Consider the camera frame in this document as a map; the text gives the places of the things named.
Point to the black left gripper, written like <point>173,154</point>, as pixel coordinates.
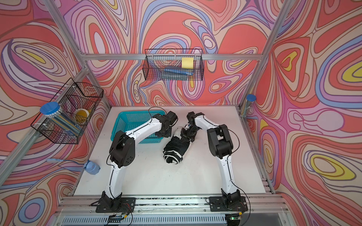
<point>169,133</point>

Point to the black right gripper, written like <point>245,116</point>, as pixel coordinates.
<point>183,133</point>

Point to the black white checkered pillowcase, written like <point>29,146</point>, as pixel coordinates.
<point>177,147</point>

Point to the teal plastic basket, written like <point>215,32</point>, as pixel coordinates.
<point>130,120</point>

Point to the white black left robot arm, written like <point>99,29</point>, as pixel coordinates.
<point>122,150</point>

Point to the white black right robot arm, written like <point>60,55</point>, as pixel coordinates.
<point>221,146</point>

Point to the yellow tape roll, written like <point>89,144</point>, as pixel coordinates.
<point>81,116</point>

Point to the blue marker pen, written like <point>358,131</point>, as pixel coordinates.
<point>187,72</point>

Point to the yellow sticky note pad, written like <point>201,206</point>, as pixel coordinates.
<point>187,62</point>

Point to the clear tube of pencils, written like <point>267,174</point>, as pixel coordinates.
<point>250,99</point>

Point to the blue lidded jar of straws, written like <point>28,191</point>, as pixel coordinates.
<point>54,112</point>

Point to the black wire basket back wall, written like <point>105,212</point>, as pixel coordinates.
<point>156,60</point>

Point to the black wire basket wall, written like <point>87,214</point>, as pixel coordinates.
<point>71,96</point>
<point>156,60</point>

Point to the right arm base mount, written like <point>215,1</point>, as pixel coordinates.
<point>228,202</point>

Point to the black wire basket left wall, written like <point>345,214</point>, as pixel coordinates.
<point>71,96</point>

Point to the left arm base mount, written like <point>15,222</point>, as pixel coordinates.
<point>120,204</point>

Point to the aluminium front rail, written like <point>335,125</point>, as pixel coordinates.
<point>173,210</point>

